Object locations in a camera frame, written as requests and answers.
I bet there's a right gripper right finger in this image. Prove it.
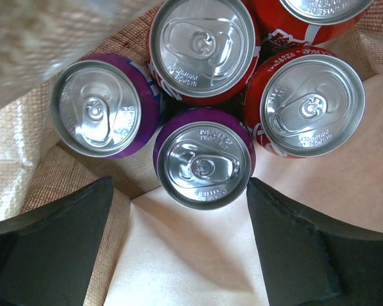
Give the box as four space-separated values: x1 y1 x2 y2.
246 178 383 305

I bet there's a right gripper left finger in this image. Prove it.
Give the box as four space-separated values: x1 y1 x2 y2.
0 177 114 305

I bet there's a burlap canvas bag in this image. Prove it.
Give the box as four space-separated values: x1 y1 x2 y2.
0 1 383 305

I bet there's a purple soda can front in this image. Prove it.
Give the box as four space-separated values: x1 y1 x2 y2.
153 107 256 210

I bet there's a purple soda can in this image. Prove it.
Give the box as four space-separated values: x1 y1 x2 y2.
153 107 256 210
50 54 166 158

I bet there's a red cola can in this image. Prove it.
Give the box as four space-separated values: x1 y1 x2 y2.
250 0 373 53
241 47 365 159
147 1 260 106

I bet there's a red cola can back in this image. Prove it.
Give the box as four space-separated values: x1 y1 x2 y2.
250 0 373 53

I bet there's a purple soda can left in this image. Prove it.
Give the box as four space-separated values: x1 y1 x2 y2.
50 54 166 158

